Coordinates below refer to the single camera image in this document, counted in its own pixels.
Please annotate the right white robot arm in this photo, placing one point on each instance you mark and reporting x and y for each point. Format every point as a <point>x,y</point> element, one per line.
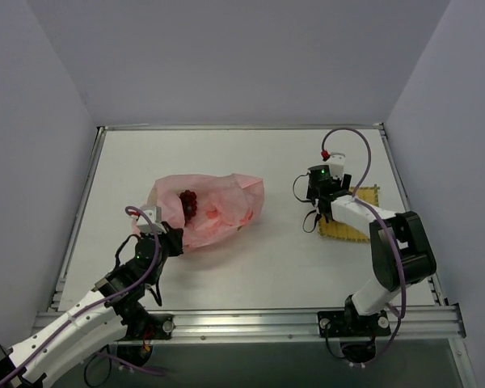
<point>400,251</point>

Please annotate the aluminium front rail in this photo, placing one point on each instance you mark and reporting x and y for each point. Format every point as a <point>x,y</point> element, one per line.
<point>297,325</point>

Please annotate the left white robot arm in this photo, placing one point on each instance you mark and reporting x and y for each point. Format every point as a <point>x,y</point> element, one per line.
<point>110,311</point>

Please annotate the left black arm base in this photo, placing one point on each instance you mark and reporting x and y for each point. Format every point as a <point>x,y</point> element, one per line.
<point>141,332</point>

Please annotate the dark red fake grapes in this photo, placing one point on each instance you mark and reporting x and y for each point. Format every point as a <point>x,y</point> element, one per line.
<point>188,200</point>

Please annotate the yellow bamboo mat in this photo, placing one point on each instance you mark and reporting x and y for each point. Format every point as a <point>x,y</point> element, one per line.
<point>354,227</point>

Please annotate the pink plastic bag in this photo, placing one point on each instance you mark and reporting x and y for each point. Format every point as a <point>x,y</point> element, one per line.
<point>225,204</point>

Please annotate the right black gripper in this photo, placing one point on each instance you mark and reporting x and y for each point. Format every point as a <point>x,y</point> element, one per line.
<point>314,194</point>

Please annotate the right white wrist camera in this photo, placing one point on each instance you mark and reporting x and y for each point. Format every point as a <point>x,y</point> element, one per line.
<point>333,164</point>

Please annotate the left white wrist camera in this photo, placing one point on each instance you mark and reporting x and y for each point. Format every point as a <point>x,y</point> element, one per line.
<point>148,220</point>

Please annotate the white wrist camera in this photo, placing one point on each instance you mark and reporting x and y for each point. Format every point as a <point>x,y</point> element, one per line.
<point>333,164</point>
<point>148,220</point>

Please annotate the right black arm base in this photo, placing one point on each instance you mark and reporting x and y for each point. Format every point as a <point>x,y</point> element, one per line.
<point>352,339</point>

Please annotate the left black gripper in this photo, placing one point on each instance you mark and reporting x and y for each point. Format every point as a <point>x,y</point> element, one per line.
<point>174,237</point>

